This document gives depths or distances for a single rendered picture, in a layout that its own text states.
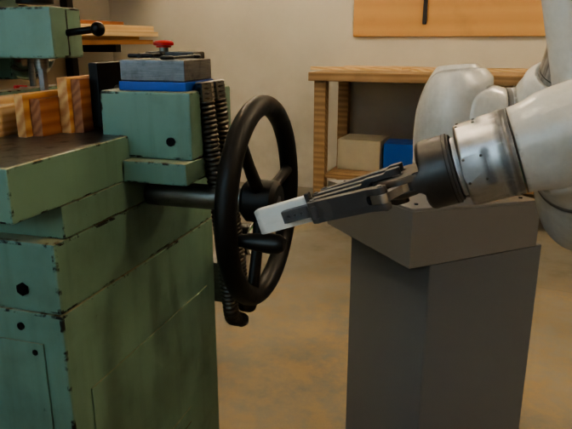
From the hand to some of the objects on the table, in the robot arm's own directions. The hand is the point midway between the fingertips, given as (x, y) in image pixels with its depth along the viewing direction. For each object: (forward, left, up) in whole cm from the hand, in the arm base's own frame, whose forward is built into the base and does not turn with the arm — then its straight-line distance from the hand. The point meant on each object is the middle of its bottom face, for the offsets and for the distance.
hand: (286, 214), depth 71 cm
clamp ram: (+11, -29, +8) cm, 32 cm away
